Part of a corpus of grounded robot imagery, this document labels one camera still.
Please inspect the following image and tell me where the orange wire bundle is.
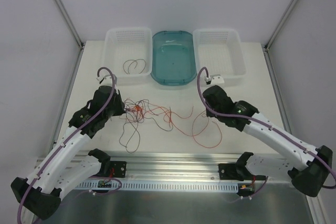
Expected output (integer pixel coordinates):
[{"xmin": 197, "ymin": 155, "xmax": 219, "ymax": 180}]
[{"xmin": 119, "ymin": 98, "xmax": 224, "ymax": 154}]

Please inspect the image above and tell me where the brown thin wire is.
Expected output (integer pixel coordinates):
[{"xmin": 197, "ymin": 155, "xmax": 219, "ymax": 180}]
[{"xmin": 122, "ymin": 58, "xmax": 148, "ymax": 74}]

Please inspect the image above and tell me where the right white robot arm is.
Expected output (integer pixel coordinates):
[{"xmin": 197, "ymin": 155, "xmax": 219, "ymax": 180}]
[{"xmin": 198, "ymin": 85, "xmax": 335, "ymax": 197}]

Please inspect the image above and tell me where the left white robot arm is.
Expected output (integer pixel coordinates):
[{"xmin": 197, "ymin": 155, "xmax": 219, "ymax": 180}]
[{"xmin": 10, "ymin": 85, "xmax": 125, "ymax": 223}]

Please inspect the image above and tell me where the right white perforated basket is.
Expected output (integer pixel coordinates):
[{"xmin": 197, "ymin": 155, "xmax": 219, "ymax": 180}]
[{"xmin": 192, "ymin": 28, "xmax": 246, "ymax": 87}]

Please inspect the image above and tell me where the white perforated basket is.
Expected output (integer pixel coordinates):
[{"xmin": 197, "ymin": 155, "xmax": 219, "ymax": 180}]
[
  {"xmin": 192, "ymin": 28, "xmax": 246, "ymax": 87},
  {"xmin": 101, "ymin": 27, "xmax": 153, "ymax": 85}
]

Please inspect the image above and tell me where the left white perforated basket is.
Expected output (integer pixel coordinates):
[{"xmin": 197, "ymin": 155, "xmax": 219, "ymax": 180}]
[{"xmin": 101, "ymin": 27, "xmax": 153, "ymax": 85}]

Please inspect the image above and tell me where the teal transparent plastic bin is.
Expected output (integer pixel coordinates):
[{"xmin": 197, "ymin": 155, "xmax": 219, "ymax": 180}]
[{"xmin": 151, "ymin": 30, "xmax": 196, "ymax": 86}]

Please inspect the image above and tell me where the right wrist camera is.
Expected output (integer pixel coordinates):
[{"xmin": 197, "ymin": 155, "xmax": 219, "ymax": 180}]
[{"xmin": 204, "ymin": 74, "xmax": 225, "ymax": 85}]

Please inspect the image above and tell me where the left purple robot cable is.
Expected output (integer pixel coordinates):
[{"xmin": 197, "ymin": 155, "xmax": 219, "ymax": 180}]
[{"xmin": 16, "ymin": 67, "xmax": 118, "ymax": 222}]

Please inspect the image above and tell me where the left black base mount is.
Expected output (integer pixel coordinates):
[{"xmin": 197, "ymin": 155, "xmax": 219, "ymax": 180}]
[{"xmin": 109, "ymin": 161, "xmax": 127, "ymax": 178}]

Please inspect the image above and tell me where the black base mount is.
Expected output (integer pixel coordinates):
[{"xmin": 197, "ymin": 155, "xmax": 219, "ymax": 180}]
[
  {"xmin": 218, "ymin": 163, "xmax": 266, "ymax": 181},
  {"xmin": 109, "ymin": 161, "xmax": 127, "ymax": 178}
]

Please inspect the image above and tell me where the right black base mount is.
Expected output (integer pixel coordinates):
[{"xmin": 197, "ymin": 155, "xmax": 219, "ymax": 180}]
[{"xmin": 218, "ymin": 163, "xmax": 266, "ymax": 181}]

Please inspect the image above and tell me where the white slotted cable duct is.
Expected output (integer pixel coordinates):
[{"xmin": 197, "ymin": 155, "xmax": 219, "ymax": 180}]
[{"xmin": 75, "ymin": 179, "xmax": 238, "ymax": 193}]

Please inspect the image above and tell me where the aluminium mounting rail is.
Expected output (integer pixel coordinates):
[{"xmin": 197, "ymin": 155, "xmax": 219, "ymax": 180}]
[{"xmin": 34, "ymin": 151, "xmax": 297, "ymax": 183}]

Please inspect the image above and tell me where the right aluminium frame post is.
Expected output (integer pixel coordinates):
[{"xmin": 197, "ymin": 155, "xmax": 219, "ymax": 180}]
[{"xmin": 264, "ymin": 0, "xmax": 300, "ymax": 52}]

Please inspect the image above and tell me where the aluminium frame post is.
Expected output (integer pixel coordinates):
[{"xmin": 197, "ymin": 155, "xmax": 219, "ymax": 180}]
[
  {"xmin": 53, "ymin": 0, "xmax": 85, "ymax": 49},
  {"xmin": 264, "ymin": 0, "xmax": 300, "ymax": 52}
]

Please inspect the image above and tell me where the left aluminium frame post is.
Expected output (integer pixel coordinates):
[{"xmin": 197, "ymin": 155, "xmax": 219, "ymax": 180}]
[{"xmin": 53, "ymin": 0, "xmax": 85, "ymax": 49}]

